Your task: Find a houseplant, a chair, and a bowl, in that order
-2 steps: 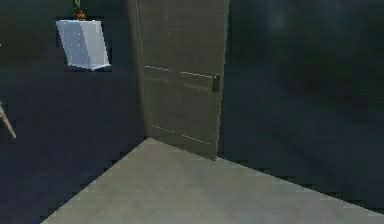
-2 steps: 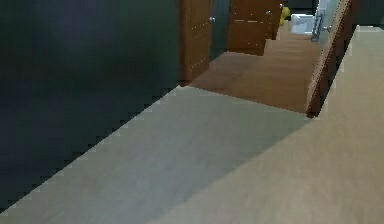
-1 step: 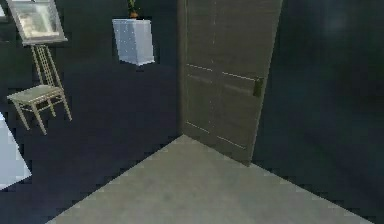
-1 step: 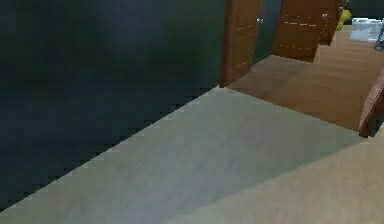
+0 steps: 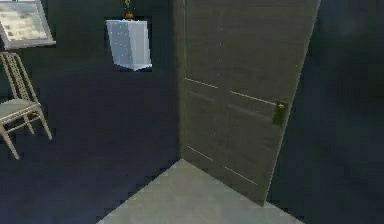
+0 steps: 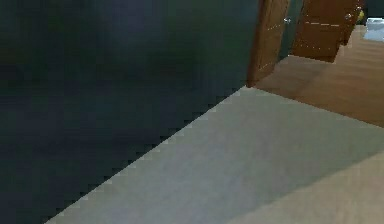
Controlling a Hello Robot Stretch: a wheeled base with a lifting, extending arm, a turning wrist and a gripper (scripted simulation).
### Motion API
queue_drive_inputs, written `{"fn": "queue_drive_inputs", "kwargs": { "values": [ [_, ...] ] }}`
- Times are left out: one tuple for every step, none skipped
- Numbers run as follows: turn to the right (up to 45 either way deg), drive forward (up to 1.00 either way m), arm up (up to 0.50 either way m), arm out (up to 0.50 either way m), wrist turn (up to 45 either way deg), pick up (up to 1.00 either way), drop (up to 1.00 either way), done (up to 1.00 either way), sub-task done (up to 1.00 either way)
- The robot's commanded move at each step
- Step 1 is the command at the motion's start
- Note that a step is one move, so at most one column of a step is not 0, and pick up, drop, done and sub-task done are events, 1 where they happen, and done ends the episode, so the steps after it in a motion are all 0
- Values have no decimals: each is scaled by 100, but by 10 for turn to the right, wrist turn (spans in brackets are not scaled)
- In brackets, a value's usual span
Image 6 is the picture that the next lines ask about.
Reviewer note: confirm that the white bed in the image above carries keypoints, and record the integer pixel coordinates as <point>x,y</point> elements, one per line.
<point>375,29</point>

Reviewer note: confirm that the brown wooden room door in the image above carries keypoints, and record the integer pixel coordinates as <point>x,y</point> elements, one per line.
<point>268,40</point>
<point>320,30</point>

